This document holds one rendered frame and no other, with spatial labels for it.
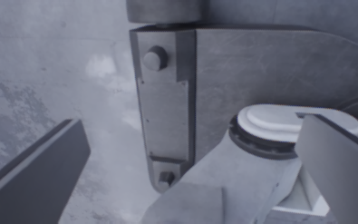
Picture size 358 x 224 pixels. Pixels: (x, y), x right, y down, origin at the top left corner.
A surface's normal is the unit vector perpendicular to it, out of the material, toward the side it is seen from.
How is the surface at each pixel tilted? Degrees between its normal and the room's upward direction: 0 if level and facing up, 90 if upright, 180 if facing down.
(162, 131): 0
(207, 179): 90
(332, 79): 0
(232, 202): 90
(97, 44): 0
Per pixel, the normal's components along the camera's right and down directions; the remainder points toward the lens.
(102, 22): -0.21, 0.48
